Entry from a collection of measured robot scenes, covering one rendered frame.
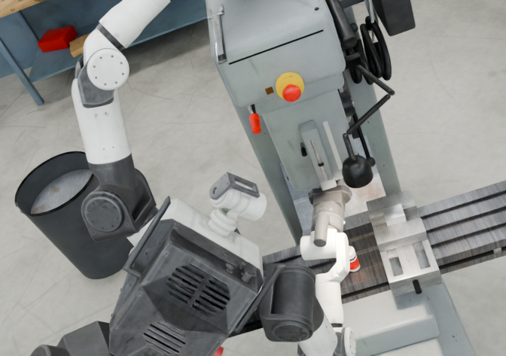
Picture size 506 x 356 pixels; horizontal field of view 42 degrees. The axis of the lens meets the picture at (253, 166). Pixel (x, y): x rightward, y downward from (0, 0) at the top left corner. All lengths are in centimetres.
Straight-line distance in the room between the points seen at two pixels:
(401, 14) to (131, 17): 87
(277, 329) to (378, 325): 72
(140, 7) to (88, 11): 499
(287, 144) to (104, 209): 57
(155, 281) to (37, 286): 296
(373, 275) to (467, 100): 213
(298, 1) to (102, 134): 50
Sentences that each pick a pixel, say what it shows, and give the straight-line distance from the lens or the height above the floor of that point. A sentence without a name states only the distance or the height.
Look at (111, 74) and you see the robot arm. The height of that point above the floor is 198.
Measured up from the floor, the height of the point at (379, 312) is 82.
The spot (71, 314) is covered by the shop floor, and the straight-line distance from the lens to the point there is 387.
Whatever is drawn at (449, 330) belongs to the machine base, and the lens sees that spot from 279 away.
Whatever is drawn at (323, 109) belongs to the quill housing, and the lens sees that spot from 164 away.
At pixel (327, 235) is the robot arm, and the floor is 126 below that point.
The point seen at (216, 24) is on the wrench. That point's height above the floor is 190.
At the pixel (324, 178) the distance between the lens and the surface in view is 173.
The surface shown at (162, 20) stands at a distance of 565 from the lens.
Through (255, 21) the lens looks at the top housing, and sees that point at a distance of 142.
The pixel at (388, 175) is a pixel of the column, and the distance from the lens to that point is 247.
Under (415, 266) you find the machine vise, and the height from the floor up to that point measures 97.
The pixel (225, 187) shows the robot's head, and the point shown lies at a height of 169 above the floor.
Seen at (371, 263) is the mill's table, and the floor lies 90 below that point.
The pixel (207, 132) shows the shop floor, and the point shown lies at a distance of 449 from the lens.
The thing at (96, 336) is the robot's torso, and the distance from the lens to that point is 150.
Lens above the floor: 254
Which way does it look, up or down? 39 degrees down
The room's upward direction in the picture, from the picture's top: 25 degrees counter-clockwise
